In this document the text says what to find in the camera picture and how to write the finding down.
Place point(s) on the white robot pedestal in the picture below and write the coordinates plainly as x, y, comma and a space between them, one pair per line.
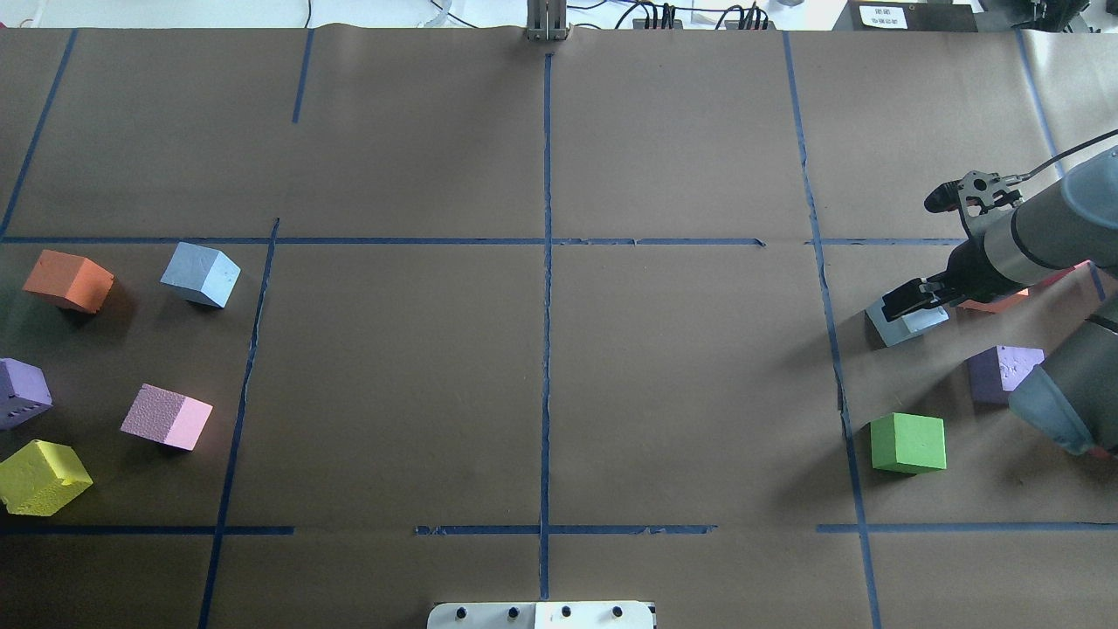
544, 614

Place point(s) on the green foam block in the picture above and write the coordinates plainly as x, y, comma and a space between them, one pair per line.
908, 443

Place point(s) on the purple foam block left side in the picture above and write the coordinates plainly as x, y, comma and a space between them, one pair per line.
24, 393

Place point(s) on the black power box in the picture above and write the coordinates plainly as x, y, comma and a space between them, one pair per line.
905, 16

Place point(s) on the aluminium frame post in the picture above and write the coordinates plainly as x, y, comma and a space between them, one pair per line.
547, 20

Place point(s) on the purple foam block right side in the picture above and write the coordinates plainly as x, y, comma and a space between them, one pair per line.
996, 372

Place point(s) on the orange foam block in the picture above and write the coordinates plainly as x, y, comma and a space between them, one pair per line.
999, 305
69, 281

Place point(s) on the light blue block left side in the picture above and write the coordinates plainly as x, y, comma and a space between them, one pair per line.
201, 274

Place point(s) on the orange foam block right side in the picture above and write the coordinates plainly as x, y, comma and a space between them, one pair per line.
999, 305

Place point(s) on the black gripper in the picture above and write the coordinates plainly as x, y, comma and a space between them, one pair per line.
971, 266

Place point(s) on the purple foam block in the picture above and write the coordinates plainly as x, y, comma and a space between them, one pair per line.
996, 372
24, 393

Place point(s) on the yellow foam block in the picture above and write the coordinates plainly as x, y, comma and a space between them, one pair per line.
41, 478

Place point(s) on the orange foam block left side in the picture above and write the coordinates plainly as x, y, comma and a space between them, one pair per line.
69, 281

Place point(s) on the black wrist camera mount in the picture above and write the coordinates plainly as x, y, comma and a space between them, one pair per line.
979, 199

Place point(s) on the pink foam block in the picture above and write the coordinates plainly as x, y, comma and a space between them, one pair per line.
166, 417

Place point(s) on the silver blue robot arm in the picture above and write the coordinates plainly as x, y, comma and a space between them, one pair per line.
1014, 243

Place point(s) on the light blue foam block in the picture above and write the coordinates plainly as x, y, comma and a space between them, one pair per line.
906, 327

